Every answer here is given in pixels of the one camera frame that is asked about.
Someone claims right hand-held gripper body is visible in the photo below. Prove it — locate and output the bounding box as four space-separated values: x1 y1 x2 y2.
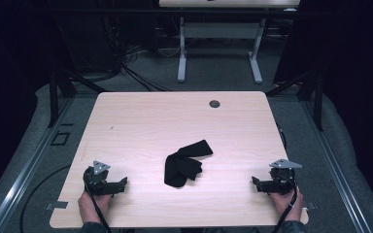
267 158 303 196

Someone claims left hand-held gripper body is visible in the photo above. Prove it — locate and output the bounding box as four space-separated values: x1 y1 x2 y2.
83 160 115 197

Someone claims black sock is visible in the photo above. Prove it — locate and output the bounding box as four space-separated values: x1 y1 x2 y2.
163 139 215 188

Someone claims person's right hand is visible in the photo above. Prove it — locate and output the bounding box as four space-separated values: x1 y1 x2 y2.
269 188 305 223

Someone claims person's left hand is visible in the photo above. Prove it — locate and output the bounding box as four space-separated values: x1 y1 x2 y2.
78 189 113 225

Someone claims black metal stand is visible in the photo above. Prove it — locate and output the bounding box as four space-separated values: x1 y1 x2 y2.
47 68 109 129
265 68 325 132

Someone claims white desk with metal legs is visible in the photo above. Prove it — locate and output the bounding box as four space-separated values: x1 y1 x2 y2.
158 0 301 84

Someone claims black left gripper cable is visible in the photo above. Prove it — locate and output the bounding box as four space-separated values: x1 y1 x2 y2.
83 174 113 233

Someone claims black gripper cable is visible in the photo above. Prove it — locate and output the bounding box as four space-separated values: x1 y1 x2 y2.
83 174 113 233
271 174 299 233

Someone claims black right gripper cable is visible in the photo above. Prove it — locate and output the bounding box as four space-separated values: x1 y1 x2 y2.
271 174 299 233

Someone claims aluminium floor rail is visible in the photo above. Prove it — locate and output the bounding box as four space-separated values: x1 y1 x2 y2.
300 100 373 233
0 96 76 233

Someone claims black floor cable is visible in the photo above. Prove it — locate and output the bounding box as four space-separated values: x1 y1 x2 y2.
18 164 73 233

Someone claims bundle of black floor cables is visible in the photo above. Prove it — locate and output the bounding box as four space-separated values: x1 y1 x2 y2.
102 16 173 93

